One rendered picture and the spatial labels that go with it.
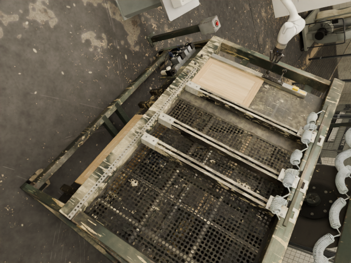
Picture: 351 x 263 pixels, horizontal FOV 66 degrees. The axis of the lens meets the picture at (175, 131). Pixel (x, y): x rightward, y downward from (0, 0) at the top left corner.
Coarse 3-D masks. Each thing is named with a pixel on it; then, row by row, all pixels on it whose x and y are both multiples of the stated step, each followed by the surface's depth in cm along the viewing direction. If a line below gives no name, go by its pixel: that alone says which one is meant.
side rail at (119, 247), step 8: (80, 216) 172; (88, 216) 172; (80, 224) 169; (88, 224) 169; (96, 224) 169; (88, 232) 166; (96, 232) 166; (104, 232) 167; (104, 240) 164; (112, 240) 164; (120, 240) 164; (112, 248) 162; (120, 248) 162; (128, 248) 162; (120, 256) 169; (128, 256) 159; (136, 256) 160; (144, 256) 160
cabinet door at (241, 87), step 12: (216, 60) 265; (204, 72) 255; (216, 72) 256; (228, 72) 256; (240, 72) 256; (204, 84) 246; (216, 84) 247; (228, 84) 247; (240, 84) 248; (252, 84) 248; (228, 96) 239; (240, 96) 239; (252, 96) 240
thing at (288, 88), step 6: (222, 60) 262; (228, 60) 262; (234, 66) 259; (240, 66) 258; (246, 72) 256; (252, 72) 254; (258, 72) 254; (264, 78) 250; (270, 84) 251; (276, 84) 247; (288, 90) 245; (294, 90) 242; (300, 96) 242
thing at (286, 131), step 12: (192, 84) 238; (204, 96) 235; (216, 96) 233; (228, 108) 229; (240, 108) 224; (252, 120) 224; (264, 120) 218; (276, 132) 219; (288, 132) 212; (300, 132) 208; (312, 132) 208; (300, 144) 214
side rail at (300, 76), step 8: (224, 40) 278; (224, 48) 280; (232, 48) 274; (240, 48) 272; (240, 56) 276; (248, 56) 271; (256, 56) 266; (264, 56) 266; (256, 64) 272; (264, 64) 268; (280, 64) 260; (280, 72) 264; (288, 72) 259; (296, 72) 255; (304, 72) 255; (296, 80) 261; (304, 80) 257; (312, 80) 252; (320, 80) 249; (328, 80) 250; (320, 88) 253
